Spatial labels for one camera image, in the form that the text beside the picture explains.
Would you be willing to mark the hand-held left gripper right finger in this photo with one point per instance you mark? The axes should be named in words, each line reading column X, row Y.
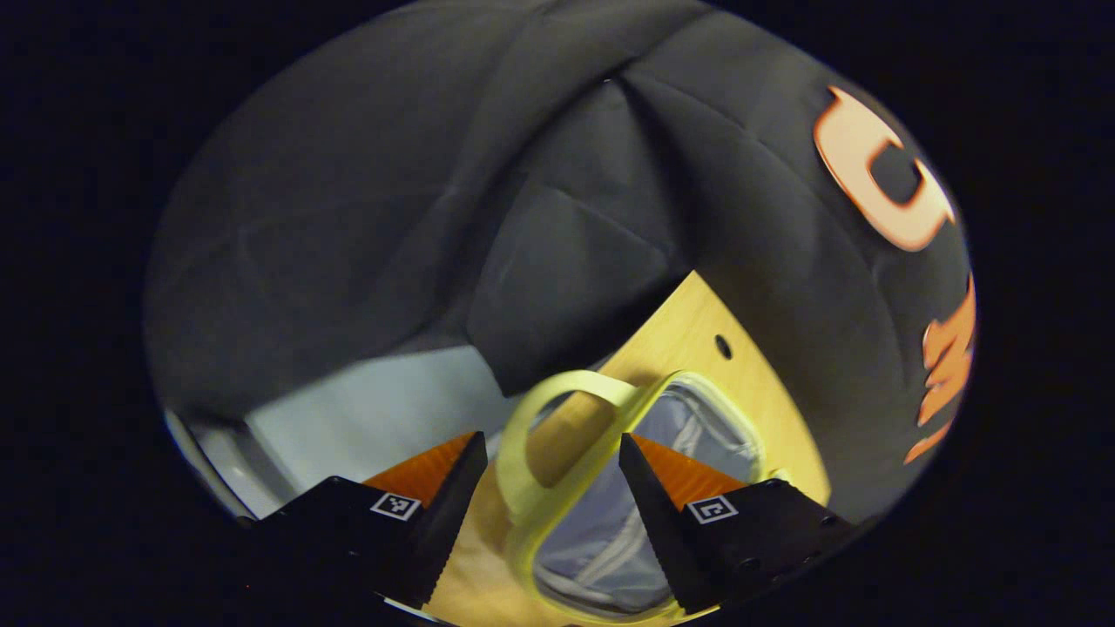
column 658, row 531

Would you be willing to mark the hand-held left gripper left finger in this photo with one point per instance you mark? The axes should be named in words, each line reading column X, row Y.
column 444, row 531

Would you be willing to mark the black backdrop cloth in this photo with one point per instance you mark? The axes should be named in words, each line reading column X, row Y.
column 392, row 174

